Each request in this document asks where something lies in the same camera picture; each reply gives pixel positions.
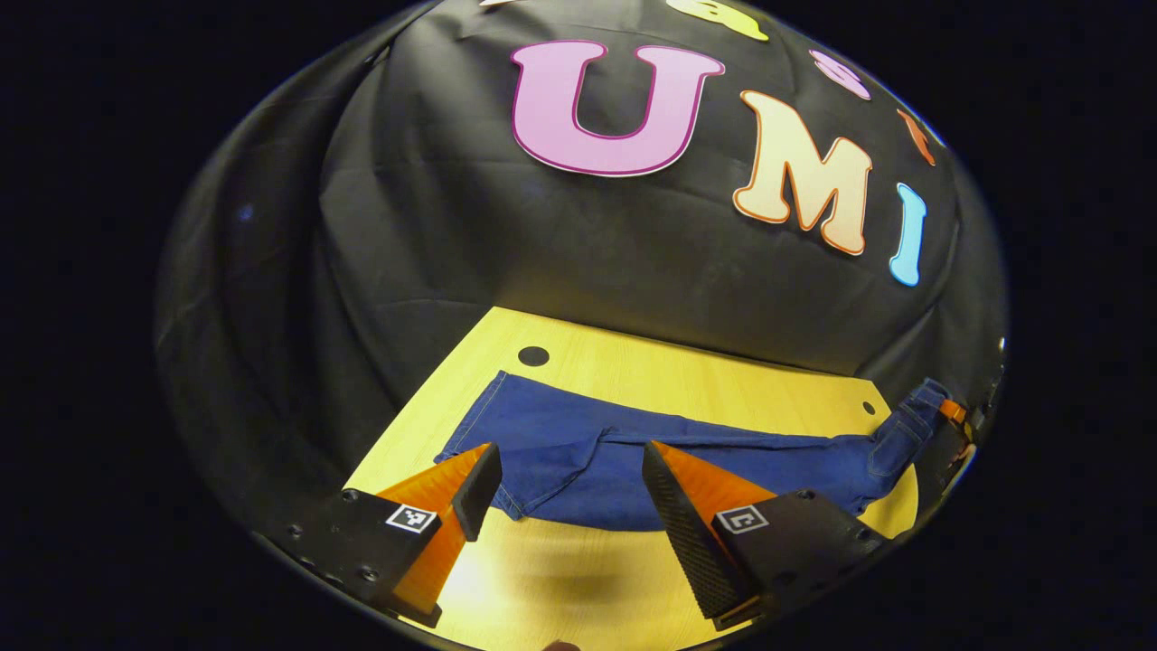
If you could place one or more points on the black backdrop cloth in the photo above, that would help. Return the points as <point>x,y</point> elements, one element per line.
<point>542,244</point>

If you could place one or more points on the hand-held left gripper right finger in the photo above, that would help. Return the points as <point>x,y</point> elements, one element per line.
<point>687,533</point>

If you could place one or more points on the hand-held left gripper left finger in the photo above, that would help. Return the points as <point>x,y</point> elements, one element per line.
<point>362,533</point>

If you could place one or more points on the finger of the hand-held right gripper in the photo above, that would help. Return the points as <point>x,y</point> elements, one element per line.
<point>945,448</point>

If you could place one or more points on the blue denim jeans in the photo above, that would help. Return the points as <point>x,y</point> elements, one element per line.
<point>560,434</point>

